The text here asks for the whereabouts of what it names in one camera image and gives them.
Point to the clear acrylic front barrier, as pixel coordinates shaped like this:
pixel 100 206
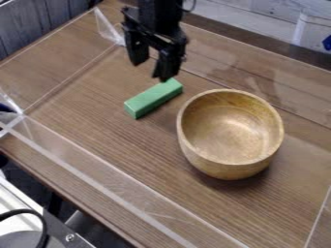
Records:
pixel 116 198

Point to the grey metal bracket with screw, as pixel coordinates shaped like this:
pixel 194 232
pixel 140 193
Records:
pixel 62 236

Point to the clear acrylic corner bracket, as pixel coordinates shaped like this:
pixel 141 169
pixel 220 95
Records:
pixel 108 29

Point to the brown wooden bowl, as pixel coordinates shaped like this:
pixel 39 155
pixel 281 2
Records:
pixel 230 133

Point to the white container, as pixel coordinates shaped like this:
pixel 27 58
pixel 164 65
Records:
pixel 313 29

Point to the blue object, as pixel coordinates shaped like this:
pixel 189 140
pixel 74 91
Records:
pixel 326 43

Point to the green rectangular block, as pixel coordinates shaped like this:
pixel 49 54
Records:
pixel 153 98

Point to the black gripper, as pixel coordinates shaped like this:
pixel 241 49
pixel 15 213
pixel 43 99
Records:
pixel 152 25

